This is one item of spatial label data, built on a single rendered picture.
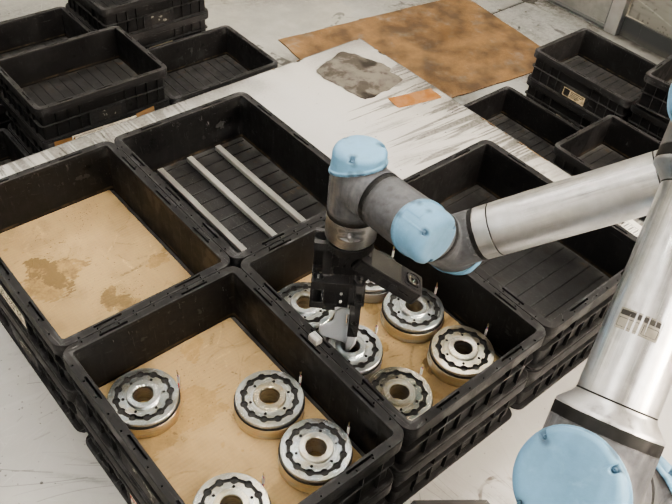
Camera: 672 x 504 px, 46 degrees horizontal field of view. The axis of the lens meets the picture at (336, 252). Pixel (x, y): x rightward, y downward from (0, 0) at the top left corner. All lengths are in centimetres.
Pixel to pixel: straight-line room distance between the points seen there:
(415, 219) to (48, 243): 74
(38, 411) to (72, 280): 22
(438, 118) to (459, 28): 199
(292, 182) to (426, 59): 220
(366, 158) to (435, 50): 279
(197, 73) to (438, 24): 160
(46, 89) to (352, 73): 92
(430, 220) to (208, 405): 46
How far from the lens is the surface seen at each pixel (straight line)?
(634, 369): 85
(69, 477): 133
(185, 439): 118
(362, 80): 214
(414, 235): 97
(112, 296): 137
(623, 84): 306
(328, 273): 116
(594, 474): 82
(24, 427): 139
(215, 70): 278
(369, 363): 123
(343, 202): 105
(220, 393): 122
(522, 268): 148
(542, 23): 423
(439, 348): 127
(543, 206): 105
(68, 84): 253
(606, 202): 104
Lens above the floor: 182
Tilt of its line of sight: 44 degrees down
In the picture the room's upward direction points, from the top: 6 degrees clockwise
